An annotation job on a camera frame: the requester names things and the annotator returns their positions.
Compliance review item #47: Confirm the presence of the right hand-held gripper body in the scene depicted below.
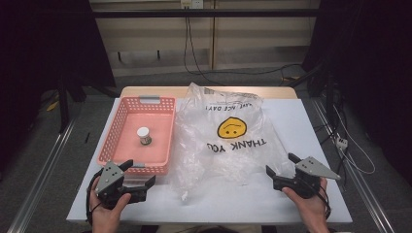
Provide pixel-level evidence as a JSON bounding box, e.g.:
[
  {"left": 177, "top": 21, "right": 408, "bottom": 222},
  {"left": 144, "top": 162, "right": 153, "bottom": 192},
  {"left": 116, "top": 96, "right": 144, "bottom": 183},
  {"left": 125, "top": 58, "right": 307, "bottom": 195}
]
[{"left": 273, "top": 156, "right": 342, "bottom": 199}]

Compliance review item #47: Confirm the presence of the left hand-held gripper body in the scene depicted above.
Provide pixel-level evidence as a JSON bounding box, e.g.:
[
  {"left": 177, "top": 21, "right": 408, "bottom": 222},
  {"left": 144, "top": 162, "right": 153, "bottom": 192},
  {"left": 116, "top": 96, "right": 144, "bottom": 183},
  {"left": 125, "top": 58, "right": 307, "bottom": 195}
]
[{"left": 94, "top": 160, "right": 149, "bottom": 210}]

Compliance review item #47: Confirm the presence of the pink plastic basket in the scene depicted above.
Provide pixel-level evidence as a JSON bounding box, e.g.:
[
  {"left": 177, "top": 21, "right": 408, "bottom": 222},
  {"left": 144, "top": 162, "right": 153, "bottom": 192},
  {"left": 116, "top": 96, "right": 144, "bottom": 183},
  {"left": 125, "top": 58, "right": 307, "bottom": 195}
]
[{"left": 96, "top": 95, "right": 177, "bottom": 177}]

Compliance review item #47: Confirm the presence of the clear plastic bag yellow face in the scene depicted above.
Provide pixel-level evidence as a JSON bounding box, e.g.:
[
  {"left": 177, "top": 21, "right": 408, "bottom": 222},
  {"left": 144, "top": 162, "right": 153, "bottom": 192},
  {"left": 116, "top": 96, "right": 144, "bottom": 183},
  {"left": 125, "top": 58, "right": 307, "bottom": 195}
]
[{"left": 169, "top": 82, "right": 295, "bottom": 202}]

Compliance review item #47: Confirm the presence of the person's right hand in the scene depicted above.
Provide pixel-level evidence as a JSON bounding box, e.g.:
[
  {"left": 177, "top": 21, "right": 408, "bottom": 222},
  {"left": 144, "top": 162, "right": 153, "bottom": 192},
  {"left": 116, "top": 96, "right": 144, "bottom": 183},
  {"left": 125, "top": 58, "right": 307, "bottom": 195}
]
[{"left": 281, "top": 178, "right": 331, "bottom": 233}]

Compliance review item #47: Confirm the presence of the person's left hand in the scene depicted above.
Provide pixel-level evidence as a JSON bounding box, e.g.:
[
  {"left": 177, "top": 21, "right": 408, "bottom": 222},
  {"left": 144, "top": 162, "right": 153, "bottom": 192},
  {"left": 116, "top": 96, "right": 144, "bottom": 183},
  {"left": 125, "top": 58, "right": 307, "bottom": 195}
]
[{"left": 89, "top": 177, "right": 132, "bottom": 233}]

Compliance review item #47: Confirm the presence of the white power strip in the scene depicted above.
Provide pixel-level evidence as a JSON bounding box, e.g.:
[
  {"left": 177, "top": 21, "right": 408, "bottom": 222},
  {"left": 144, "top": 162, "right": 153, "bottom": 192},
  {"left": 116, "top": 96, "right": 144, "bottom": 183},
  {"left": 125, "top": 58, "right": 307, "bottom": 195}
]
[{"left": 334, "top": 136, "right": 349, "bottom": 150}]

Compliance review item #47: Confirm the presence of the white table mat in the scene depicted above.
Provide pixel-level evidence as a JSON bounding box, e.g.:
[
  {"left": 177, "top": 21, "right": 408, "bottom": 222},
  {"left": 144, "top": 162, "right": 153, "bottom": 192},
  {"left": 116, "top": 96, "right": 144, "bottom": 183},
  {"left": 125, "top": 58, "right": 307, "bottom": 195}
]
[{"left": 66, "top": 97, "right": 354, "bottom": 225}]

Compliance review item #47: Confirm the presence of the black metal stand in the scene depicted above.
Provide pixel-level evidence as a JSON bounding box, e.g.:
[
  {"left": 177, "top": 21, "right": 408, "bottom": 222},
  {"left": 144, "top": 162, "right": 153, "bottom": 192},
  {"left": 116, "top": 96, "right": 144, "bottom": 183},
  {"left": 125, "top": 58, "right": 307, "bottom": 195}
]
[{"left": 56, "top": 72, "right": 120, "bottom": 134}]

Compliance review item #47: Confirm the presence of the dark curtain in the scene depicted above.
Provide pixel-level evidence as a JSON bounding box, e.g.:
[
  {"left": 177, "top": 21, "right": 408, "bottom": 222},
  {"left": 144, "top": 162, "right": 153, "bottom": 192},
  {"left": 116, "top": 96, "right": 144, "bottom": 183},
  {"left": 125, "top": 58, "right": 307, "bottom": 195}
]
[
  {"left": 0, "top": 0, "right": 116, "bottom": 163},
  {"left": 302, "top": 0, "right": 412, "bottom": 185}
]

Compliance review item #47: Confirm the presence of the black horizontal bar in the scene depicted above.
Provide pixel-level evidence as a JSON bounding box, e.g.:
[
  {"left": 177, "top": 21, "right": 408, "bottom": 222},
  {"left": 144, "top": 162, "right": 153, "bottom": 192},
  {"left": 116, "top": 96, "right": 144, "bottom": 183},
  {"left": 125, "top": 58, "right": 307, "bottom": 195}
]
[{"left": 91, "top": 9, "right": 320, "bottom": 18}]

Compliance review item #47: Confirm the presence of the left hand-held gripper black cable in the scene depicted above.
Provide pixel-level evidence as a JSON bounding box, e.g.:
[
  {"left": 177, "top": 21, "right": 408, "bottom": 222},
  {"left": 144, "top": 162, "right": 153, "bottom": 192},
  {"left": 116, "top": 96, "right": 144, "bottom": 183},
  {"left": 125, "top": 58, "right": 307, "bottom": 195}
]
[{"left": 86, "top": 170, "right": 103, "bottom": 225}]

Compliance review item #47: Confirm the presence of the metal floor rail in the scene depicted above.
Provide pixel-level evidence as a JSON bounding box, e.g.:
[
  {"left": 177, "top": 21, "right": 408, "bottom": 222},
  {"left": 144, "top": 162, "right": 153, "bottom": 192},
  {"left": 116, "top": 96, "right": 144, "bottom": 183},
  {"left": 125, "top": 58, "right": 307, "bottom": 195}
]
[
  {"left": 6, "top": 113, "right": 81, "bottom": 233},
  {"left": 310, "top": 96, "right": 396, "bottom": 233}
]

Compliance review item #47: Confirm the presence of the white cable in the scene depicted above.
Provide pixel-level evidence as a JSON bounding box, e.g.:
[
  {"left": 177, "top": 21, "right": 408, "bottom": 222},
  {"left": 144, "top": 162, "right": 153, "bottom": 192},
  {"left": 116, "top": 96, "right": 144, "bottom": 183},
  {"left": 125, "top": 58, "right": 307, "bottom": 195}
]
[{"left": 333, "top": 105, "right": 377, "bottom": 176}]

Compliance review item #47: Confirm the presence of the black wall cable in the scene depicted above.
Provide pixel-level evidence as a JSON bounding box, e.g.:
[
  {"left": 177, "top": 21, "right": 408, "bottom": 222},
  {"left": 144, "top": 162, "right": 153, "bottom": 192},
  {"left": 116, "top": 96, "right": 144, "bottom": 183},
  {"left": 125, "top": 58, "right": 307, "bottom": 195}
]
[{"left": 183, "top": 16, "right": 224, "bottom": 85}]

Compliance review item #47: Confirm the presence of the white wall socket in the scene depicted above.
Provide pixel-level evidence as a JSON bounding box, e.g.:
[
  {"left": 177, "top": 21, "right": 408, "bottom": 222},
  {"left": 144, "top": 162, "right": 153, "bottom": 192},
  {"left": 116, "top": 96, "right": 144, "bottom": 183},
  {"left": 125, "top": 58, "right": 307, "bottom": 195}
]
[{"left": 180, "top": 0, "right": 204, "bottom": 10}]

